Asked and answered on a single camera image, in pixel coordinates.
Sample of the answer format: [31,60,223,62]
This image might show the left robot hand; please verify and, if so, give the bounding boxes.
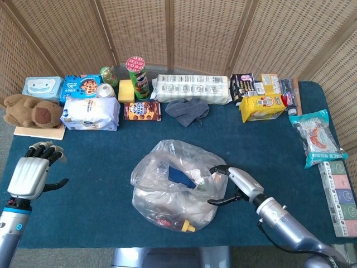
[7,141,69,200]

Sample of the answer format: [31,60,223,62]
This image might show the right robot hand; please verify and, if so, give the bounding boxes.
[207,164,265,207]

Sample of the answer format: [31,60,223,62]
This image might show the clear plastic bag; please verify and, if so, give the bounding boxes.
[130,139,228,232]

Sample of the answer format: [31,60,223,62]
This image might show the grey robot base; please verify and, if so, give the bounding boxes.
[111,246,232,268]

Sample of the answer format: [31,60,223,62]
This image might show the teal packaged item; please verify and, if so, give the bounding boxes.
[288,108,349,169]

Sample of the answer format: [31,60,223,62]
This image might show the light wooden board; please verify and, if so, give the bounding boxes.
[13,124,66,141]

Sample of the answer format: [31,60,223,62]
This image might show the brown capybara plush toy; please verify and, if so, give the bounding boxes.
[3,93,64,129]

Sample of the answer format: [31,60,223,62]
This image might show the brown sauce bottle yellow cap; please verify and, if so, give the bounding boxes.
[152,216,196,233]

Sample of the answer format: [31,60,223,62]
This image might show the yellow cracker pack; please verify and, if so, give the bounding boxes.
[239,94,287,123]

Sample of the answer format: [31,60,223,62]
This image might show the white facial tissue pack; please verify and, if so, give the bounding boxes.
[60,97,121,131]

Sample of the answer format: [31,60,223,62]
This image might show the light blue wet wipes pack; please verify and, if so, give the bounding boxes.
[21,76,64,103]

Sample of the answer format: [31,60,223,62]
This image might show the pink white toothpaste tube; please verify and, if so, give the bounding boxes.
[281,93,299,116]

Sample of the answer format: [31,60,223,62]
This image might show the multicolour pocket tissue pack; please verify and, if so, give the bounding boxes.
[317,160,357,238]

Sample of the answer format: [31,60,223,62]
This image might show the grey cloth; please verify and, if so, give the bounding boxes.
[164,97,210,128]

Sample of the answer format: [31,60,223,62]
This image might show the blue cookie box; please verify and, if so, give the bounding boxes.
[60,74,104,106]

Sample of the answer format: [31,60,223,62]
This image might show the brown wooden strip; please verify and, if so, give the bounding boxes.
[291,78,303,117]

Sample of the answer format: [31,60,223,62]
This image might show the yellow white small box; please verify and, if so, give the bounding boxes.
[260,74,281,95]

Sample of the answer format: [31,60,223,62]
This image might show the dark toothbrush pack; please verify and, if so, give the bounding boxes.
[279,78,298,97]

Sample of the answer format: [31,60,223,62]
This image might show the long white tissue pack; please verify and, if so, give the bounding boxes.
[151,74,233,104]

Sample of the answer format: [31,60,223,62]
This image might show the yellow sponge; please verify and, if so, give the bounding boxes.
[117,79,136,104]

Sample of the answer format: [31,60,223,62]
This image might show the brown Hello Panda box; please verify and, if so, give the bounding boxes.
[123,100,162,122]

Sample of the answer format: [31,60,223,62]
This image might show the green Pringles can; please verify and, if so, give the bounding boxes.
[125,56,151,101]

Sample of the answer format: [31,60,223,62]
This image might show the wicker folding screen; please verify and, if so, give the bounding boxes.
[0,0,357,151]

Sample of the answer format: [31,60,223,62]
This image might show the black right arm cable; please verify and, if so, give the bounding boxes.
[256,219,307,251]

